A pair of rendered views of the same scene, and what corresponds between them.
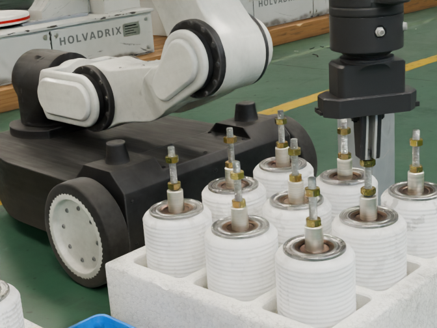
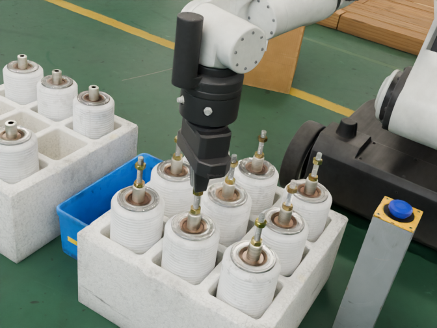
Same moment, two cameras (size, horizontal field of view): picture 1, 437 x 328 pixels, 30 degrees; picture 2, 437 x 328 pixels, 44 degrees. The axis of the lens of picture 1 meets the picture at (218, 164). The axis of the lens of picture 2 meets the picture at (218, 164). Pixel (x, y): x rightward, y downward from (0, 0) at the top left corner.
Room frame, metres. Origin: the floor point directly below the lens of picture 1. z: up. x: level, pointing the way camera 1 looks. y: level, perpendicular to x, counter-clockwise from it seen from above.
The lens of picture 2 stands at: (0.79, -0.88, 0.85)
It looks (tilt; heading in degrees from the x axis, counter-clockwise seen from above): 33 degrees down; 72
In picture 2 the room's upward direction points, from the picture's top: 9 degrees clockwise
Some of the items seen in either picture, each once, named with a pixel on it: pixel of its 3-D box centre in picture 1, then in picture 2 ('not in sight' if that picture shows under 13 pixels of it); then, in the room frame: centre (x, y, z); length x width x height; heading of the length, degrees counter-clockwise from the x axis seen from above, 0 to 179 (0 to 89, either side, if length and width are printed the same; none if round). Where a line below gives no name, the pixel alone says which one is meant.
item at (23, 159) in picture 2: not in sight; (15, 172); (0.67, 0.11, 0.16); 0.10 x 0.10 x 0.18
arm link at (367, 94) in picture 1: (367, 62); (205, 123); (0.98, -0.19, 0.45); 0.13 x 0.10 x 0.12; 100
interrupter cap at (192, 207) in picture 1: (176, 209); not in sight; (1.06, 0.06, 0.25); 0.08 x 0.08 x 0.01
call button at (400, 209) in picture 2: not in sight; (399, 210); (1.32, -0.25, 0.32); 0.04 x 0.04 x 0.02
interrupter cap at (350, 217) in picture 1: (368, 217); (193, 226); (0.98, -0.19, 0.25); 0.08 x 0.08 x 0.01
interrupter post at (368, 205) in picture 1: (368, 207); (194, 220); (0.98, -0.19, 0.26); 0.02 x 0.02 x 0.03
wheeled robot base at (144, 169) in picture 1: (112, 131); (434, 131); (1.75, 0.23, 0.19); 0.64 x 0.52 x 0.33; 44
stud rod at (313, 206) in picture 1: (313, 207); (139, 175); (0.90, -0.11, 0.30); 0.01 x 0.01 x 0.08
